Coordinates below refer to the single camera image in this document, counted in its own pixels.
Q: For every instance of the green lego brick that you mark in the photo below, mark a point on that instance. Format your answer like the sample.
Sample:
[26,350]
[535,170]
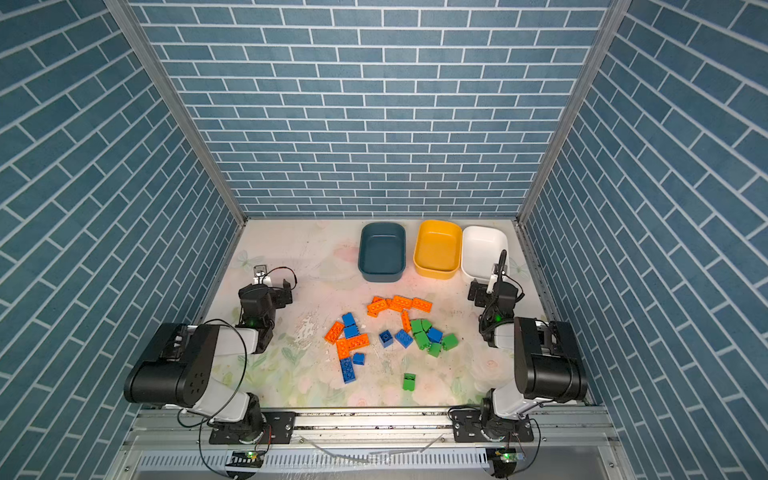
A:
[449,342]
[420,325]
[409,382]
[435,349]
[422,340]

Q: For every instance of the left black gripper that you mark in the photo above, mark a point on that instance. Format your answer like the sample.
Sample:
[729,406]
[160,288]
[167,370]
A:
[258,288]

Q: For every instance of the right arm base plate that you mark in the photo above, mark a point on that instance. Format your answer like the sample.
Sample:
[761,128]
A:
[472,425]

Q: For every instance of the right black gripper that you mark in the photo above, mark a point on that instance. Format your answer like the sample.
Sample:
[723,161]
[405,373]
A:
[496,294]

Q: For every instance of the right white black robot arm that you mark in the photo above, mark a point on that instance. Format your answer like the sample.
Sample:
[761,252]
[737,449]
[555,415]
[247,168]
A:
[547,364]

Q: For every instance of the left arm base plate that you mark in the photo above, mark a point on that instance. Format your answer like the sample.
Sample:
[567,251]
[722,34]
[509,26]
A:
[266,427]

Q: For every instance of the dark teal plastic bin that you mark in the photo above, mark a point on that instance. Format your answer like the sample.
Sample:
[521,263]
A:
[382,252]

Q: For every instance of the white plastic bin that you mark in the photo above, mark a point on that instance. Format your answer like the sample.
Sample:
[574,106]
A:
[481,249]

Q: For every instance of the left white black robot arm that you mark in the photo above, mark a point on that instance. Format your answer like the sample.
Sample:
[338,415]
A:
[176,368]

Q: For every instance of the long blue lego brick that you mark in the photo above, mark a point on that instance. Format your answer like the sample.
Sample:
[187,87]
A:
[347,370]

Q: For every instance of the yellow plastic bin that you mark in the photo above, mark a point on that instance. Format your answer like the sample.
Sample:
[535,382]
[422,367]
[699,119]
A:
[437,253]

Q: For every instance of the aluminium front rail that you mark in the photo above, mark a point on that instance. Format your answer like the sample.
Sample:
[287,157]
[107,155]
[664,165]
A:
[404,427]

